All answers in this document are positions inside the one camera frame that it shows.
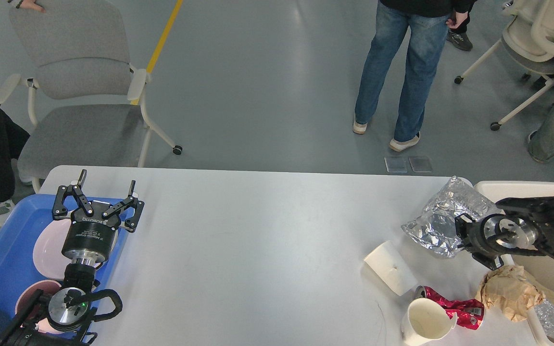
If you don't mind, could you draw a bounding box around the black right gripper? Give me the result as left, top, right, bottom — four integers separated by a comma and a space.
454, 214, 505, 270

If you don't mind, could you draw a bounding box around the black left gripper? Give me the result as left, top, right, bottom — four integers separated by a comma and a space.
52, 169, 145, 266

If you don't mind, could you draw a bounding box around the brown paper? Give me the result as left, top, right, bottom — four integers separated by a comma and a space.
475, 265, 545, 322

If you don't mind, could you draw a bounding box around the pink plate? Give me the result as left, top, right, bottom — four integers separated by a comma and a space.
33, 219, 102, 281

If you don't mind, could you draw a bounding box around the pink mug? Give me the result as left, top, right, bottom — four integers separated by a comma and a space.
15, 280, 66, 334

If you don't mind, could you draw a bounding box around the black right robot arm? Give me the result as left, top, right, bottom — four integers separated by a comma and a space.
455, 196, 554, 270

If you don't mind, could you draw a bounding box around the red item under arm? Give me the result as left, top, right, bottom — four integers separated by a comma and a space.
413, 285, 485, 330

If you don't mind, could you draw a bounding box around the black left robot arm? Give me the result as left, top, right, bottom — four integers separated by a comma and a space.
0, 170, 145, 346

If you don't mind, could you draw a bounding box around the white paper cup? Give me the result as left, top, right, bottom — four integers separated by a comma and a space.
402, 298, 457, 346

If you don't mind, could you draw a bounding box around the white paper sheet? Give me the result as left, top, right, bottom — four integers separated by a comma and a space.
364, 241, 418, 296

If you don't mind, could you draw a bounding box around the grey office chair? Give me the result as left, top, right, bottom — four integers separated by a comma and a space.
0, 0, 183, 192

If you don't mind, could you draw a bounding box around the white office chair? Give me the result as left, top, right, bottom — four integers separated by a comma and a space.
454, 0, 554, 131

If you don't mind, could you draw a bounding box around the person in blue jeans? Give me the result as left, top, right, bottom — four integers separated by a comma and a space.
353, 0, 477, 152

